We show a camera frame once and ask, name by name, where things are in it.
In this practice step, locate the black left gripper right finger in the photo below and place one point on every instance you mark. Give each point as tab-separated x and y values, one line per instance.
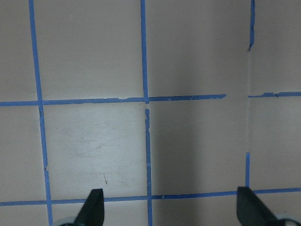
251	211

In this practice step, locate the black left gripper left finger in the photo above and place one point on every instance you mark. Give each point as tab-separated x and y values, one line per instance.
92	212

